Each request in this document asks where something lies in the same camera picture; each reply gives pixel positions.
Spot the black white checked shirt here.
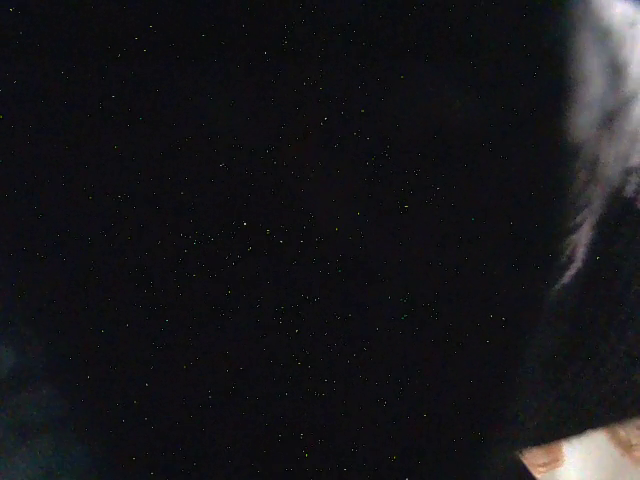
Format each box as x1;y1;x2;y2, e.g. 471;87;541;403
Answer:
0;0;640;480

